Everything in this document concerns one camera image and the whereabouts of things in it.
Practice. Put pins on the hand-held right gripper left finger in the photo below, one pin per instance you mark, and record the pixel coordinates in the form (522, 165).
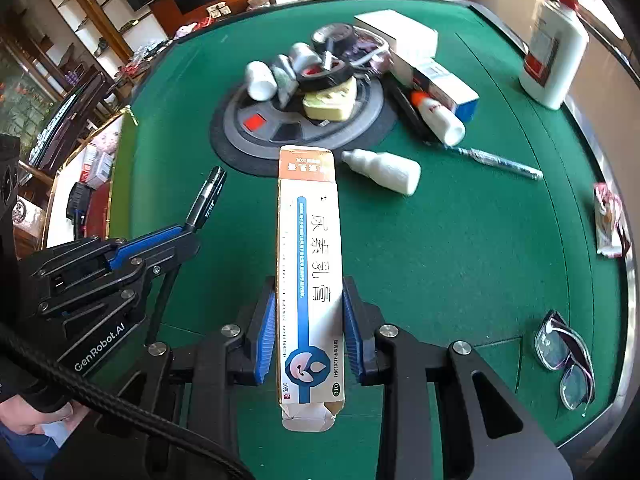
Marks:
(265, 335)

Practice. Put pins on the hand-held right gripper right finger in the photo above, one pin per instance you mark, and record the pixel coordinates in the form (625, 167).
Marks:
(352, 335)

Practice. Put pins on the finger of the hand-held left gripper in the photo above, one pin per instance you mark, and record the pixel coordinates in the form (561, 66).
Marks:
(150, 242)
(170, 257)

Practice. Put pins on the black marker pen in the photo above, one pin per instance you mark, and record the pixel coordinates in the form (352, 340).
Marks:
(207, 195)

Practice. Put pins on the gold-rimmed cardboard box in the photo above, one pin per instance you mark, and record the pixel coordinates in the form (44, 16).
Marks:
(117, 170)

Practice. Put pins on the cream orange ointment box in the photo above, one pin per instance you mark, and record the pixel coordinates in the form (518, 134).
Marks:
(310, 260)

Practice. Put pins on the clear printed pencil case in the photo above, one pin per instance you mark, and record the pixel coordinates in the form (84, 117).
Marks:
(372, 42)

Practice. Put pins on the white cardboard box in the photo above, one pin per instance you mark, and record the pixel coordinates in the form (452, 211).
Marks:
(400, 30)

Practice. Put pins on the person's left hand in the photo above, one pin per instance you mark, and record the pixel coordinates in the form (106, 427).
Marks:
(35, 417)

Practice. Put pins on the blue denim trousers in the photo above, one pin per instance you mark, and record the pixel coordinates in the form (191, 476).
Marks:
(20, 457)

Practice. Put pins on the round table control panel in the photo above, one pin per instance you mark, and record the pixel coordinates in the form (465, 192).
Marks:
(235, 130)

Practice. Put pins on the mahjong table with tiles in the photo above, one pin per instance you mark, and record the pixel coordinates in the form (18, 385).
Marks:
(65, 110)

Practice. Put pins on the white dropper bottle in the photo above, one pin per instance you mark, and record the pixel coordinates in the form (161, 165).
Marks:
(390, 172)

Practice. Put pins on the small white pill bottle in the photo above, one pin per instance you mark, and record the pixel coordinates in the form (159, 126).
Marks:
(260, 82)

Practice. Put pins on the floral painted screen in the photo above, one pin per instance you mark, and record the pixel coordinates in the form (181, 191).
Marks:
(20, 95)

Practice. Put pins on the purple framed eyeglasses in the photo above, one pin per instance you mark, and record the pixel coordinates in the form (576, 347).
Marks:
(555, 347)

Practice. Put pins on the blue white pen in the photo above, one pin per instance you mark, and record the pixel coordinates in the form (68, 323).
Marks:
(500, 162)

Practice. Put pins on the black oblong object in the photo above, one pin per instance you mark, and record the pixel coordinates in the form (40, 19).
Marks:
(402, 110)

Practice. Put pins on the white bottle orange cap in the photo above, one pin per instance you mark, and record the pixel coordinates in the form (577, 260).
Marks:
(442, 120)

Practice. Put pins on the wooden display shelf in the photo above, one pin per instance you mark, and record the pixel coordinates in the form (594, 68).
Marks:
(75, 20)

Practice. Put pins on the black tape roll red core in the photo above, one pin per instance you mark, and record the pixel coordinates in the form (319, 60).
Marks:
(340, 76)

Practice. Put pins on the blue white small box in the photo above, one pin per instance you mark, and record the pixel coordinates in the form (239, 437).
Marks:
(450, 92)

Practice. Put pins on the red white snack packet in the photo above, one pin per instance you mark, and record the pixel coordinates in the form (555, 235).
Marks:
(607, 220)

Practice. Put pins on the large white bottle red cap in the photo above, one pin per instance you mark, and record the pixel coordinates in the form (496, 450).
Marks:
(555, 60)

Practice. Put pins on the white wall socket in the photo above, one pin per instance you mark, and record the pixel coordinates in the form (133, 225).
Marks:
(220, 10)

